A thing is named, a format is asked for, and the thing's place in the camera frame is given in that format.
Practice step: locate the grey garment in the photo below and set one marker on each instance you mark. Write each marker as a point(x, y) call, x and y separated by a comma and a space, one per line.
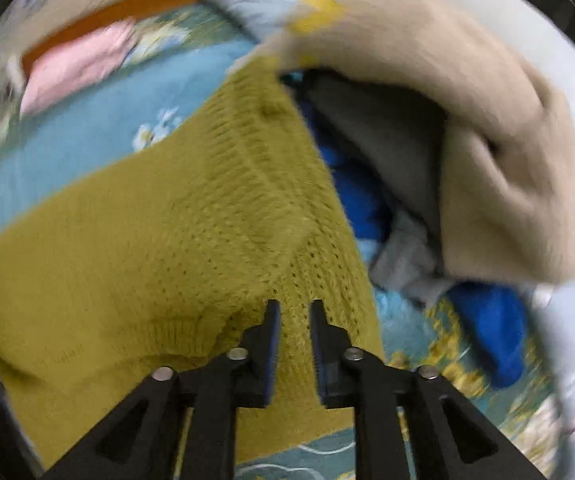
point(392, 160)

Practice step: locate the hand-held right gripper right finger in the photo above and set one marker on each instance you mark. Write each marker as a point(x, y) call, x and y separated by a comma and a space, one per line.
point(319, 355)

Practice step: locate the pink garment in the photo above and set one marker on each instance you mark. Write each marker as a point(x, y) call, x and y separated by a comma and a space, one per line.
point(74, 67)

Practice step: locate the orange wooden bed frame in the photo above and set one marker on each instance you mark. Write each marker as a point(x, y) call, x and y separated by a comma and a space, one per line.
point(112, 10)

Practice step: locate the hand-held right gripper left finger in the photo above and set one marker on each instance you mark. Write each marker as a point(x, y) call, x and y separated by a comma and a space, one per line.
point(273, 355)

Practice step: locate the light blue floral bedsheet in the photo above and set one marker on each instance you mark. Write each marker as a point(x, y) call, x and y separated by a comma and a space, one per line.
point(92, 120)

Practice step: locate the blue garment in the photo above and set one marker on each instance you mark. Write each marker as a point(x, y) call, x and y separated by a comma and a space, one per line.
point(487, 330)

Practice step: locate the beige fleece garment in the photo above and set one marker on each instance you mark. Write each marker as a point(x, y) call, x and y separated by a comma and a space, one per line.
point(472, 125)

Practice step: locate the light grey-blue folded cloth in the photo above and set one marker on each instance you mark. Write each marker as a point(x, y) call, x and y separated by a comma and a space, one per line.
point(260, 0)

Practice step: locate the mustard yellow knit sweater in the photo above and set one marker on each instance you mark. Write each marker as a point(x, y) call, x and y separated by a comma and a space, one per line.
point(167, 240)

